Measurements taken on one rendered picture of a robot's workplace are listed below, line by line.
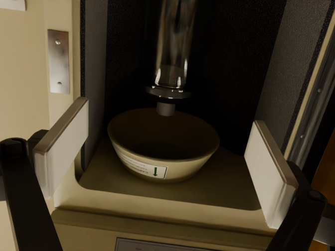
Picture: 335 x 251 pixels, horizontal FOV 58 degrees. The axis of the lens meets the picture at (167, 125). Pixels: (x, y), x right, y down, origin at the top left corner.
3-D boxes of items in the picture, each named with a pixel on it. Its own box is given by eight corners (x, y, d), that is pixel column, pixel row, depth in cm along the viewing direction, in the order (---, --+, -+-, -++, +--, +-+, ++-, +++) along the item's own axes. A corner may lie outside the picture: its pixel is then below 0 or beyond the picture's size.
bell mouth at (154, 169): (215, 114, 56) (209, 140, 58) (119, 101, 55) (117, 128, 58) (227, 169, 40) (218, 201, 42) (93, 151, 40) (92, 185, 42)
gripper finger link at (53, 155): (50, 201, 15) (35, 199, 15) (88, 136, 22) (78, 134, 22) (46, 151, 14) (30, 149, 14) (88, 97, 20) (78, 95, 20)
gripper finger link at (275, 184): (284, 182, 14) (300, 184, 14) (253, 118, 20) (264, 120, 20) (267, 229, 15) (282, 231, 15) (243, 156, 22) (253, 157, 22)
